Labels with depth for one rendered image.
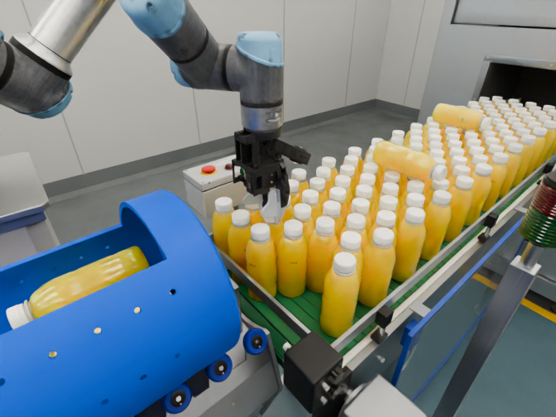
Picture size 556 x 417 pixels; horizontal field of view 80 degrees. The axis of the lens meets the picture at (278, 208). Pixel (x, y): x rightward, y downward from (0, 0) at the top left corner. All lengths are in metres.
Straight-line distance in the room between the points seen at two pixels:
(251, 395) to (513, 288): 0.50
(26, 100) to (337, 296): 0.73
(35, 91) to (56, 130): 2.42
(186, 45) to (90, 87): 2.73
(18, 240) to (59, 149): 2.54
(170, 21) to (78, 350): 0.40
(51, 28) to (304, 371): 0.79
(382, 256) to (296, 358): 0.26
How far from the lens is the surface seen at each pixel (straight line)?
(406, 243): 0.79
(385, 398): 0.72
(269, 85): 0.57
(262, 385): 0.70
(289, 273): 0.72
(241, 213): 0.71
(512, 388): 1.98
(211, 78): 0.60
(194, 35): 0.54
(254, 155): 0.60
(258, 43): 0.56
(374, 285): 0.73
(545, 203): 0.61
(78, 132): 3.31
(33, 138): 3.28
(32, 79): 0.86
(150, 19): 0.50
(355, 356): 0.71
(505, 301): 0.73
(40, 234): 0.83
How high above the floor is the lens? 1.48
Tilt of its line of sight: 33 degrees down
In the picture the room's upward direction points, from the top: straight up
